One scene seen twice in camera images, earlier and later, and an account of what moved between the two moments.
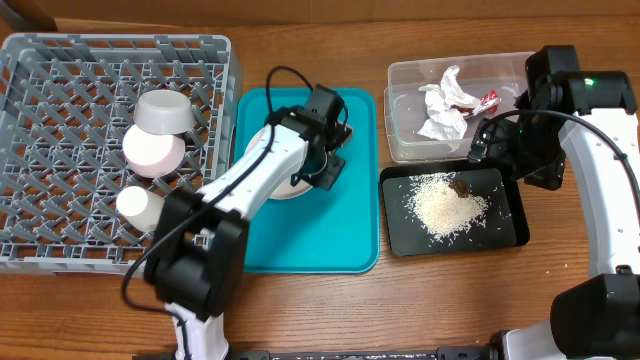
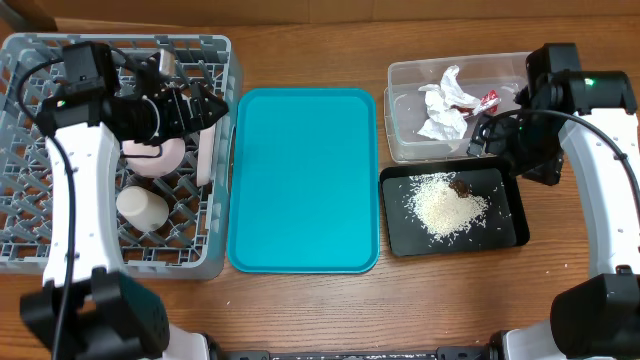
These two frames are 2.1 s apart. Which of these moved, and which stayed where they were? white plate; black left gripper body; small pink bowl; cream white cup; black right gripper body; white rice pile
Moved: white plate; black left gripper body
Stayed: cream white cup; black right gripper body; white rice pile; small pink bowl
